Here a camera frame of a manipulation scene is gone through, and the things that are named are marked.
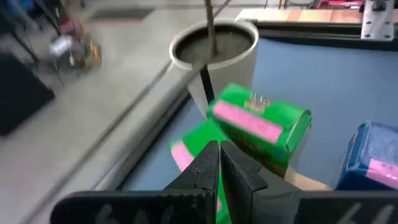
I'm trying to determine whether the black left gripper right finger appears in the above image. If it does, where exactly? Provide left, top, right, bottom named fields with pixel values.
left=221, top=141, right=398, bottom=224

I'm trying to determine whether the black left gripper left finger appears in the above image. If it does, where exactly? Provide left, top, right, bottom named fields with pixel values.
left=49, top=140, right=220, bottom=224

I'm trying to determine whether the green Apple Jacks cereal box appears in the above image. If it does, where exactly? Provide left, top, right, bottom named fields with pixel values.
left=169, top=119, right=233, bottom=224
left=206, top=82, right=313, bottom=179

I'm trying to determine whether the blue Frosted Flakes cereal box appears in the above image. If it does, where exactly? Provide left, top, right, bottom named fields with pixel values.
left=335, top=120, right=398, bottom=191

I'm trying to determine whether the green plant white pot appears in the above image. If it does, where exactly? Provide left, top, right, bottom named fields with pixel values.
left=169, top=0, right=260, bottom=118

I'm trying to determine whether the blue table mat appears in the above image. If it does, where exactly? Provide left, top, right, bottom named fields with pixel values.
left=121, top=37, right=398, bottom=191

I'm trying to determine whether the black partition panel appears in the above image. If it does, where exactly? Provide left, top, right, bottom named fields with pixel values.
left=0, top=51, right=57, bottom=138

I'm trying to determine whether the silver metal bracket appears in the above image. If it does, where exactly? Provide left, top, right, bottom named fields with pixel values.
left=360, top=0, right=396, bottom=42

